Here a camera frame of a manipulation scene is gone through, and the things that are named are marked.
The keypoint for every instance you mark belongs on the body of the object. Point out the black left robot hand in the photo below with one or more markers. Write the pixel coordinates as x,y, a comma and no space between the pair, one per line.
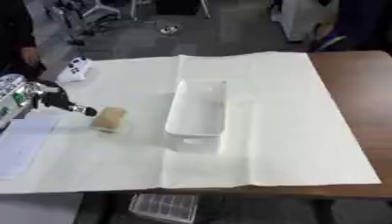
55,98

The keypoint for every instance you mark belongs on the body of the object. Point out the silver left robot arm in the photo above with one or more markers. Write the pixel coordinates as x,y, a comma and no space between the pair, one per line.
11,93

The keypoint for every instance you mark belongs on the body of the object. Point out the white open box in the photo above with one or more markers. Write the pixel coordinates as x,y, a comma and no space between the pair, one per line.
198,112

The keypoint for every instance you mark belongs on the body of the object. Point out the white game controller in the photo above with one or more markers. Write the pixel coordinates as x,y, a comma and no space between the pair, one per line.
75,69

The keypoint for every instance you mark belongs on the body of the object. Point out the person's hand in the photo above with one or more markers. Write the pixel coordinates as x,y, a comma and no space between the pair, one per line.
29,56

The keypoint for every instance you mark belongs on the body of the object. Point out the tan rectangular block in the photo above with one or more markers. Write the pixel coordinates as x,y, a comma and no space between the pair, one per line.
108,117

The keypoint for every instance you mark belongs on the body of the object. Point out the white paper sheet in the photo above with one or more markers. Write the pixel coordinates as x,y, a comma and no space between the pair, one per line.
21,145

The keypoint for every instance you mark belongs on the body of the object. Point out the person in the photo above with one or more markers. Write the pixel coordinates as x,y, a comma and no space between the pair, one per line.
16,38

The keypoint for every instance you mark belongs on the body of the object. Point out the office chair base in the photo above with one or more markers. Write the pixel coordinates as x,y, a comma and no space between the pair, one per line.
84,17

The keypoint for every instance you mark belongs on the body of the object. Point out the small white floor object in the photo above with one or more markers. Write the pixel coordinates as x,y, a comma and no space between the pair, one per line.
170,29

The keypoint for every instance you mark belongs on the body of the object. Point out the white slatted crate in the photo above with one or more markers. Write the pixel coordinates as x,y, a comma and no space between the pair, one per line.
164,206

